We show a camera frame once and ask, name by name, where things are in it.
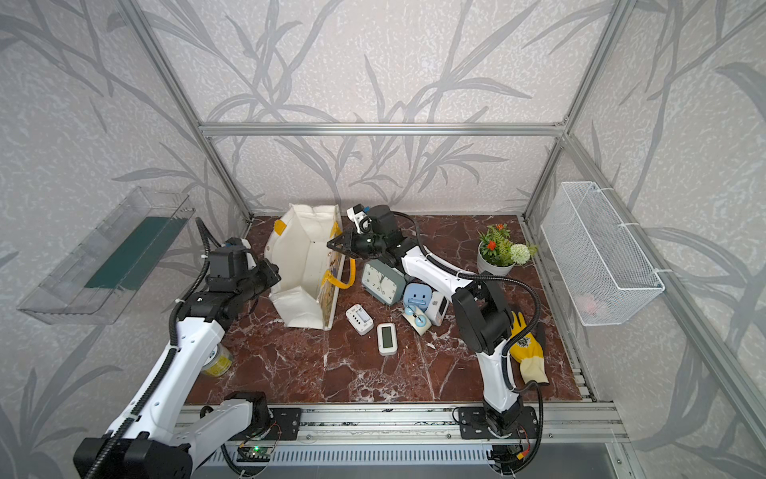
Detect light blue face alarm clock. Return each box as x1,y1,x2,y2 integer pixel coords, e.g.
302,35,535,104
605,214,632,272
402,283,433,311

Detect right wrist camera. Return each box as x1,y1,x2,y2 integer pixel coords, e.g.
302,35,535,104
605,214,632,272
346,204,371,235

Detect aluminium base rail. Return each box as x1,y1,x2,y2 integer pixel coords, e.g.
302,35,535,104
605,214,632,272
209,402,628,467

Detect yellow work glove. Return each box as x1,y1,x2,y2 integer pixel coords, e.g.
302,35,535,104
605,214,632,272
510,333,549,384

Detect clear plastic wall shelf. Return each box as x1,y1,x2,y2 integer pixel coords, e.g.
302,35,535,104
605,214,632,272
18,187,195,325

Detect green yellow tape roll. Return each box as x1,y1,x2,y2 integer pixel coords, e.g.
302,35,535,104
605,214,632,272
201,344,233,377

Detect white pot artificial plant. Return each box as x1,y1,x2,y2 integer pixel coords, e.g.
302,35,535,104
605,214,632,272
477,224,539,277

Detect right black cable conduit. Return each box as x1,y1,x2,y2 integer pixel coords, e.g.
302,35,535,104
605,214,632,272
391,210,543,396

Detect small white digital clock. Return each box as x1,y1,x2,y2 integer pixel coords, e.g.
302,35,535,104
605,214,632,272
346,305,374,335

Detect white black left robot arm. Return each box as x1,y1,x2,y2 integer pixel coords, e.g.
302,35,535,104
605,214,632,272
73,238,280,478

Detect green square analog clock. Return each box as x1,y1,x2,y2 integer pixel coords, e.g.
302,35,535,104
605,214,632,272
362,259,407,307

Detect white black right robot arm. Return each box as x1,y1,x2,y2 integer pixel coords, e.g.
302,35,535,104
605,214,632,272
327,205,523,436

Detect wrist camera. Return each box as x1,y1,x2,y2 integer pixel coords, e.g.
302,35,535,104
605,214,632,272
346,204,371,235
241,239,257,269

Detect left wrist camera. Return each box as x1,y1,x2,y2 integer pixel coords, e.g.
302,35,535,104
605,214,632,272
241,239,257,269

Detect blue twin bell alarm clock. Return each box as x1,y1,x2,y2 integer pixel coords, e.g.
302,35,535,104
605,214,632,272
402,305,432,336

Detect green circuit board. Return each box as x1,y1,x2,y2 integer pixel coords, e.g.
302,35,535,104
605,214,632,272
237,444,275,464

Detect pink object in basket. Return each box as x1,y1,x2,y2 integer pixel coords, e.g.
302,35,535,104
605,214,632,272
576,295,608,317

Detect white wire mesh basket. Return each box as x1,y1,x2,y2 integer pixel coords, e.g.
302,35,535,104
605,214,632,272
542,182,665,327

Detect white canvas bag yellow handles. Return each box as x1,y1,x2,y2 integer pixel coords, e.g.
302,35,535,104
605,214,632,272
265,205,354,331

